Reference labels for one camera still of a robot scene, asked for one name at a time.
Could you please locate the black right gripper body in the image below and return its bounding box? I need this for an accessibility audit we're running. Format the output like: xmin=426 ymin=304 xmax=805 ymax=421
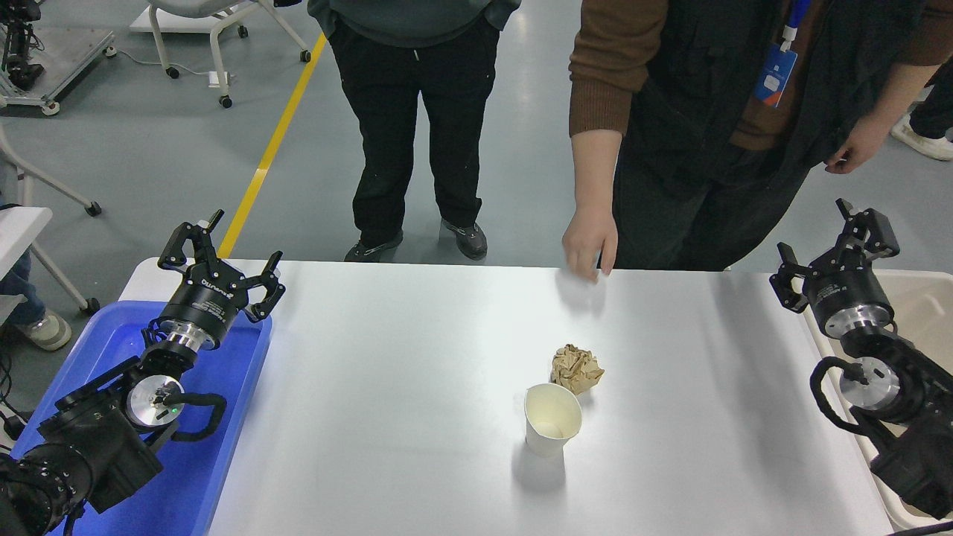
xmin=803 ymin=257 xmax=894 ymax=334

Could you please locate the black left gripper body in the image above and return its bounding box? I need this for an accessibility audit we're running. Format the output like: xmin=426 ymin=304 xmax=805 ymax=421
xmin=165 ymin=259 xmax=251 ymax=345

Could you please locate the white paper cup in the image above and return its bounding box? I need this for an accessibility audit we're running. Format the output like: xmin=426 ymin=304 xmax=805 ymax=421
xmin=523 ymin=383 xmax=583 ymax=458

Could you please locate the person's left hand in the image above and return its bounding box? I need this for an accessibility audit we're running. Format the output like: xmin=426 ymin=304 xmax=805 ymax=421
xmin=824 ymin=115 xmax=894 ymax=176

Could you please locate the person's right hand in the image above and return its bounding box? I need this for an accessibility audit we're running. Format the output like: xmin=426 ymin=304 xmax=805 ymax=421
xmin=562 ymin=202 xmax=619 ymax=284

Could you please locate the large pale plastic bin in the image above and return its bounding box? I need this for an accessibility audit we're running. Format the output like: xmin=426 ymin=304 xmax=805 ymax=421
xmin=800 ymin=268 xmax=953 ymax=531

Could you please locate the blue plastic tray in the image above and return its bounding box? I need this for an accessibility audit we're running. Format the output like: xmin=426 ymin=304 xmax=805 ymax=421
xmin=11 ymin=300 xmax=273 ymax=536

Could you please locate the person with badge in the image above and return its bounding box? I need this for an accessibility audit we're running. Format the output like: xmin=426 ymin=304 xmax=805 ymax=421
xmin=569 ymin=0 xmax=953 ymax=272

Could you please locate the seated person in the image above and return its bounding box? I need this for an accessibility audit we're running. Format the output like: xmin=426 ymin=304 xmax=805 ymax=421
xmin=0 ymin=249 xmax=73 ymax=352

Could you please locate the white chair on casters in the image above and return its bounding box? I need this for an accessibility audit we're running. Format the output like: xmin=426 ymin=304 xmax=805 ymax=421
xmin=147 ymin=0 xmax=312 ymax=109

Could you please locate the grey metal wheeled platform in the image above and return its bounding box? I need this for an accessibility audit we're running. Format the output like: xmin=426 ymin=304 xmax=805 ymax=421
xmin=0 ymin=28 xmax=118 ymax=116

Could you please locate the crumpled tan paper ball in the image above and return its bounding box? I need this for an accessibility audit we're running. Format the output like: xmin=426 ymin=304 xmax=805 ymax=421
xmin=550 ymin=343 xmax=605 ymax=396

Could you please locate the black machine on platform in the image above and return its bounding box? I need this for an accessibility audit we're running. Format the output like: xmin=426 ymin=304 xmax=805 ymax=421
xmin=0 ymin=0 xmax=45 ymax=92

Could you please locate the blue badge on lanyard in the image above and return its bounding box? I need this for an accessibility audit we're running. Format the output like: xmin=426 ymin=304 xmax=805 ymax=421
xmin=753 ymin=0 xmax=812 ymax=109

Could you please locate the black floor cable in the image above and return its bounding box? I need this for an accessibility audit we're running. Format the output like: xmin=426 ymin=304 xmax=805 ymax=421
xmin=0 ymin=350 xmax=34 ymax=447

